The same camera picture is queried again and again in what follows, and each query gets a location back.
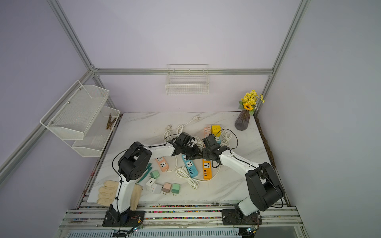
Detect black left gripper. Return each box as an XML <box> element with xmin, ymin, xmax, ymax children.
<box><xmin>181</xmin><ymin>144</ymin><xmax>203</xmax><ymax>160</ymax></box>

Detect bright green plug adapter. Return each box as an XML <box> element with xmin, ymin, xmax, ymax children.
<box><xmin>171</xmin><ymin>183</ymin><xmax>181</xmax><ymax>195</ymax></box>

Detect dusty pink plug adapter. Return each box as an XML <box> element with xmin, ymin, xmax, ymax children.
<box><xmin>162</xmin><ymin>182</ymin><xmax>172</xmax><ymax>194</ymax></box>

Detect white USB charger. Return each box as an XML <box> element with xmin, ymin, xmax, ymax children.
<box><xmin>145</xmin><ymin>178</ymin><xmax>156</xmax><ymax>191</ymax></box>

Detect grey white plug adapter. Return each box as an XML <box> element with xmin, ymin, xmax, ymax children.
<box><xmin>150</xmin><ymin>183</ymin><xmax>163</xmax><ymax>194</ymax></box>

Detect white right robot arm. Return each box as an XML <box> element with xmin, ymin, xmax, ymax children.
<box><xmin>202</xmin><ymin>134</ymin><xmax>285</xmax><ymax>216</ymax></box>

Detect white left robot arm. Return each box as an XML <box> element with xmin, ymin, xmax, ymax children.
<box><xmin>112</xmin><ymin>132</ymin><xmax>202</xmax><ymax>214</ymax></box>

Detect yellow cube socket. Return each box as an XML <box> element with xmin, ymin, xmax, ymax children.
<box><xmin>211</xmin><ymin>125</ymin><xmax>222</xmax><ymax>137</ymax></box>

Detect orange power strip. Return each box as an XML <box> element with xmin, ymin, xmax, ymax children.
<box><xmin>202</xmin><ymin>159</ymin><xmax>212</xmax><ymax>180</ymax></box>

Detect short pink power strip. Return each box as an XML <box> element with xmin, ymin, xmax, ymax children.
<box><xmin>155</xmin><ymin>157</ymin><xmax>169</xmax><ymax>172</ymax></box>

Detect green coated work glove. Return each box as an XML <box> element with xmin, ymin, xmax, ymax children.
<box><xmin>137</xmin><ymin>163</ymin><xmax>152</xmax><ymax>183</ymax></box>

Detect purple ribbed glass vase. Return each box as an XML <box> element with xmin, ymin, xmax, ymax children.
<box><xmin>234</xmin><ymin>110</ymin><xmax>251</xmax><ymax>131</ymax></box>

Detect yellow artificial flower bouquet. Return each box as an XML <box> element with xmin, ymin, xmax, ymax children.
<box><xmin>239</xmin><ymin>90</ymin><xmax>265</xmax><ymax>115</ymax></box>

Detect brown sticks on shelf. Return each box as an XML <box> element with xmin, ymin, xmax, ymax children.
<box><xmin>106</xmin><ymin>114</ymin><xmax>117</xmax><ymax>130</ymax></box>

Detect beige cloth glove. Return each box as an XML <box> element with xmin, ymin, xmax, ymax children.
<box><xmin>96</xmin><ymin>180</ymin><xmax>143</xmax><ymax>211</ymax></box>

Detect white mesh two-tier shelf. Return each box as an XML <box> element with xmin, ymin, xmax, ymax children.
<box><xmin>40</xmin><ymin>81</ymin><xmax>120</xmax><ymax>157</ymax></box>

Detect white coiled cable left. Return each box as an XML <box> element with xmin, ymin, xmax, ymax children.
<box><xmin>175</xmin><ymin>115</ymin><xmax>206</xmax><ymax>149</ymax></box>

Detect white coiled cable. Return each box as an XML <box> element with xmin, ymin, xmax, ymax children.
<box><xmin>175</xmin><ymin>115</ymin><xmax>206</xmax><ymax>149</ymax></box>
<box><xmin>221</xmin><ymin>127</ymin><xmax>234</xmax><ymax>148</ymax></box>

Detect white cable with plug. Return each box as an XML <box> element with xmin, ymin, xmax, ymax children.
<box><xmin>163</xmin><ymin>124</ymin><xmax>174</xmax><ymax>142</ymax></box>

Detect white coiled cable right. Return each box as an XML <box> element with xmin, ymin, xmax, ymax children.
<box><xmin>221</xmin><ymin>127</ymin><xmax>234</xmax><ymax>148</ymax></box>

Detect white bundled cable front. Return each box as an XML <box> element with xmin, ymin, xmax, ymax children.
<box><xmin>175</xmin><ymin>166</ymin><xmax>199</xmax><ymax>190</ymax></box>

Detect white wire wall basket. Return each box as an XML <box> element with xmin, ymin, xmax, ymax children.
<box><xmin>165</xmin><ymin>64</ymin><xmax>210</xmax><ymax>95</ymax></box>

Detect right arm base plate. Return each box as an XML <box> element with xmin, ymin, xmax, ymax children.
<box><xmin>221</xmin><ymin>209</ymin><xmax>263</xmax><ymax>226</ymax></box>

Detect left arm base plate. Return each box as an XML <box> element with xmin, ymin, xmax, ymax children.
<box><xmin>102</xmin><ymin>204</ymin><xmax>145</xmax><ymax>227</ymax></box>

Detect aluminium frame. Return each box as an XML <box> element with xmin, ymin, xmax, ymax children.
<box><xmin>0</xmin><ymin>0</ymin><xmax>312</xmax><ymax>238</ymax></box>

